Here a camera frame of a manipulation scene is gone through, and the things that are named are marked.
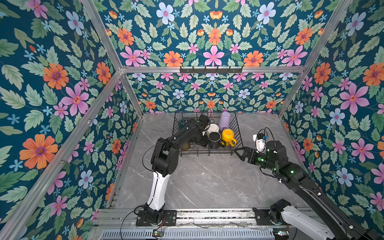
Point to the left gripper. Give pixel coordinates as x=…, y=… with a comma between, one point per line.
x=204, y=142

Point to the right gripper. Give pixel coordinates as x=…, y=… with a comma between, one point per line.
x=247, y=150

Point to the black mug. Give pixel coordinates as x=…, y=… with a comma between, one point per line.
x=215, y=141

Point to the olive green glass cup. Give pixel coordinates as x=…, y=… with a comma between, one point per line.
x=186, y=146

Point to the white mug red inside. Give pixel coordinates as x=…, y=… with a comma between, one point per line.
x=213, y=128

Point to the yellow mug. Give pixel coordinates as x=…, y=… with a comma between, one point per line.
x=228, y=137

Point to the lilac plastic cup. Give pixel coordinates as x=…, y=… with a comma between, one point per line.
x=224, y=122

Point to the dark green mug white inside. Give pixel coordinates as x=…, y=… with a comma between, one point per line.
x=182, y=123

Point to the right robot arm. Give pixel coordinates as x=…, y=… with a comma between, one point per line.
x=335, y=224

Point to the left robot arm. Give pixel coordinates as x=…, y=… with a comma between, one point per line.
x=165, y=157

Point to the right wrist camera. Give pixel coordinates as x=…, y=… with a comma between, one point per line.
x=260, y=142

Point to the black hook rail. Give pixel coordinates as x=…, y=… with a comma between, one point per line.
x=211, y=70

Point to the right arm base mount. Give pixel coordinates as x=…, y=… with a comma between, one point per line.
x=268, y=217

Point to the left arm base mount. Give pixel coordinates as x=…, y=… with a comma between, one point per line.
x=165, y=218

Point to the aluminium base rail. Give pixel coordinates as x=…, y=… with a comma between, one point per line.
x=200, y=218

